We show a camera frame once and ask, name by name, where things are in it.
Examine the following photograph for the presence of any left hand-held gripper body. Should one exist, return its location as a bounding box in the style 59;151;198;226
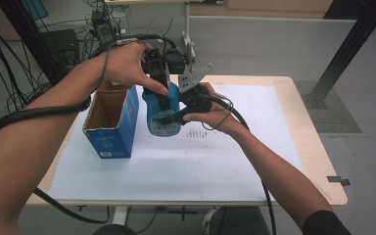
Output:
141;47;189;83

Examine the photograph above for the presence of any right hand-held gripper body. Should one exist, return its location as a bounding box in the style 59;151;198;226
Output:
177;62;214;114

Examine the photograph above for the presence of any blue bottle with white cap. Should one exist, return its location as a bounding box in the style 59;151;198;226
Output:
142;81;181;138

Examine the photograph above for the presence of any blue cardboard box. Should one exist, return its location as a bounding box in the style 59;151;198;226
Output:
81;80;141;160

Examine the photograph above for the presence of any person's right hand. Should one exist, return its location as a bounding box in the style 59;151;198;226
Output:
182;81;243;136

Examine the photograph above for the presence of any person's left hand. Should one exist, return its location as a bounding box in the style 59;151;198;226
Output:
102;41;170;97

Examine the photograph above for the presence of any white table mat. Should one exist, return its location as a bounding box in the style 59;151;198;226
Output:
48;82;306;204

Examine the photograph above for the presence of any black computer tower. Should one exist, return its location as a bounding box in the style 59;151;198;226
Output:
90;9;122;43

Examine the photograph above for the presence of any black equipment case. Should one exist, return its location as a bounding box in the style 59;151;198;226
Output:
39;28;81;71

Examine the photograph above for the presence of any person's white shoe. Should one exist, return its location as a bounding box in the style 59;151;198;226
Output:
202;209;218;235

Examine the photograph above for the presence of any white table leg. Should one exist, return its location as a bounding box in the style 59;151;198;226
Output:
112;205;129;227

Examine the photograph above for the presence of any wooden cabinet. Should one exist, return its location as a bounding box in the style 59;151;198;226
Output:
189;0;335;20

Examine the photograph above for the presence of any grey tape piece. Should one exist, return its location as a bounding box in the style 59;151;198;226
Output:
326;175;352;187

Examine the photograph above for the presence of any person's black sleeve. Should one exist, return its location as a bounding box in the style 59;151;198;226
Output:
302;210;353;235

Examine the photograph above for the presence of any white desk frame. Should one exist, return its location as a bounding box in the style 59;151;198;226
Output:
104;0;198;66

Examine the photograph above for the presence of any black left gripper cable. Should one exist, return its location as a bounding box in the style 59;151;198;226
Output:
0;33;181;225

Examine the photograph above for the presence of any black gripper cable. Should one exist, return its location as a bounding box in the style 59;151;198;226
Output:
0;33;181;225
201;92;278;235

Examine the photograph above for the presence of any black metal post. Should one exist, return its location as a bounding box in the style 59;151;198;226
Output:
0;0;73;89
302;0;376;110

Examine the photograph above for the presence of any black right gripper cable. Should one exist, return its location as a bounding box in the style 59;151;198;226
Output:
201;92;278;235

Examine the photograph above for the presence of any bundle of black floor cables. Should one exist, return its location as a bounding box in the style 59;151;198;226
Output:
0;0;89;126

